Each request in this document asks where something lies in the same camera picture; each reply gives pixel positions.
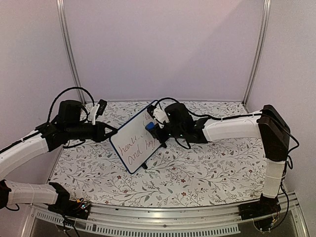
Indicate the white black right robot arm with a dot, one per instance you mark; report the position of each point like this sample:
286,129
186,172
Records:
266,125

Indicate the left aluminium frame post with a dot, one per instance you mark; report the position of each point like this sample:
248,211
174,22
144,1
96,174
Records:
67,41

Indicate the floral patterned tablecloth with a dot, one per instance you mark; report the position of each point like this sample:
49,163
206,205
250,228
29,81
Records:
226,171

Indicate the blue whiteboard eraser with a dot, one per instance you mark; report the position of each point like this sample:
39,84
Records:
150,127

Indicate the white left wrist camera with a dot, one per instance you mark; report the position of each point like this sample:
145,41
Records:
96,111

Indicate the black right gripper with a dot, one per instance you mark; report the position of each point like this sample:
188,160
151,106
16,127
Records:
161,137

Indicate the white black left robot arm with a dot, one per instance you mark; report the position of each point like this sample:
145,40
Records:
22,183

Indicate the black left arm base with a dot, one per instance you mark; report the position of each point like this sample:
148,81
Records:
79,208

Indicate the right aluminium frame post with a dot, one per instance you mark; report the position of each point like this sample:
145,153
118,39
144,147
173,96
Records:
258,51

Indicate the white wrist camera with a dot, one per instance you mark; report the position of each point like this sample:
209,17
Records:
158,114
96,111

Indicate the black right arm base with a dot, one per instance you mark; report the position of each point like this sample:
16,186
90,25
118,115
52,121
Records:
265,212

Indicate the small blue-framed whiteboard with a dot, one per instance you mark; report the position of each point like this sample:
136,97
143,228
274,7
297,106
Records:
133,144

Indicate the aluminium frame post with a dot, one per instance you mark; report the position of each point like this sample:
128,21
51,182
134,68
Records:
67,41
258,51

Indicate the aluminium front rail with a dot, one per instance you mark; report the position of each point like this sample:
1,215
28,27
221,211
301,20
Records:
207,221

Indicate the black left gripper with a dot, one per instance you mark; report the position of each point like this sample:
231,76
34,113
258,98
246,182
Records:
99,135

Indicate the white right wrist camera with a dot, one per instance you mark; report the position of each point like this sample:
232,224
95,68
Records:
158,114

